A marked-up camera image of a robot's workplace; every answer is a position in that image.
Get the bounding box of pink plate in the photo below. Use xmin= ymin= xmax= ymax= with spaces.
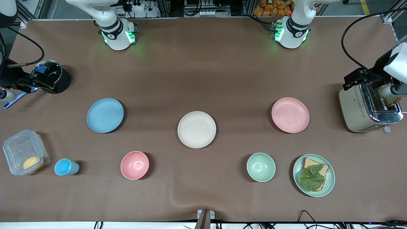
xmin=271 ymin=97 xmax=310 ymax=133

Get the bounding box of black round utensil holder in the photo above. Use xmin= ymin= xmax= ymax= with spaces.
xmin=32 ymin=60 xmax=72 ymax=94

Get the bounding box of beige chrome toaster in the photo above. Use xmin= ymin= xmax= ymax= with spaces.
xmin=339 ymin=81 xmax=404 ymax=133

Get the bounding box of toast slice in toaster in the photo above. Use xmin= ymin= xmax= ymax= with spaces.
xmin=377 ymin=83 xmax=402 ymax=109

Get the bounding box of clear plastic lidded container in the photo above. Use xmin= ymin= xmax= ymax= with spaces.
xmin=3 ymin=129 xmax=51 ymax=176

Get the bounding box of blue plate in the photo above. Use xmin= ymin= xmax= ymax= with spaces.
xmin=86 ymin=98 xmax=124 ymax=133

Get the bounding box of yellow round food piece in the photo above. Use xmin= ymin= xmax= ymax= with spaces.
xmin=23 ymin=156 xmax=44 ymax=171

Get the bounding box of blue plastic cup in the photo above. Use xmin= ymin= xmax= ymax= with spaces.
xmin=54 ymin=158 xmax=80 ymax=176

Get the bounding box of brown bread slice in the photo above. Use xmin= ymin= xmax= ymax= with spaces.
xmin=300 ymin=157 xmax=329 ymax=191

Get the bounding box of green plate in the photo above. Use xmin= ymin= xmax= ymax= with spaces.
xmin=293 ymin=154 xmax=336 ymax=198

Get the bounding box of green lettuce leaf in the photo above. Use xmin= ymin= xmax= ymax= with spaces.
xmin=300 ymin=164 xmax=325 ymax=192

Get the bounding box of bag of orange buns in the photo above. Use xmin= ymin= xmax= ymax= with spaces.
xmin=253 ymin=0 xmax=294 ymax=17

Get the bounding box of pink bowl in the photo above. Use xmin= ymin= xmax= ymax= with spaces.
xmin=121 ymin=151 xmax=149 ymax=180

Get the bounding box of green bowl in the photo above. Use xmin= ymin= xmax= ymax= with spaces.
xmin=246 ymin=153 xmax=276 ymax=182

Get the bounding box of brown table cloth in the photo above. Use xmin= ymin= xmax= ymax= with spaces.
xmin=0 ymin=16 xmax=407 ymax=223

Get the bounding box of beige plate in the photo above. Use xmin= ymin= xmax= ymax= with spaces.
xmin=177 ymin=111 xmax=217 ymax=149

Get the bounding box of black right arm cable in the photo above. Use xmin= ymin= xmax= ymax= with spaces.
xmin=6 ymin=27 xmax=45 ymax=68

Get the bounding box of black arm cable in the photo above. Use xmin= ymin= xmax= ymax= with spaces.
xmin=341 ymin=7 xmax=407 ymax=83
xmin=6 ymin=27 xmax=45 ymax=68

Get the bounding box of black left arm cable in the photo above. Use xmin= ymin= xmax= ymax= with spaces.
xmin=341 ymin=7 xmax=407 ymax=83

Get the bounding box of black looped cable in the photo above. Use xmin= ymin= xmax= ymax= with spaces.
xmin=297 ymin=210 xmax=317 ymax=223

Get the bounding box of grey metal camera bracket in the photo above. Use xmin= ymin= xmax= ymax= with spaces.
xmin=197 ymin=209 xmax=215 ymax=229

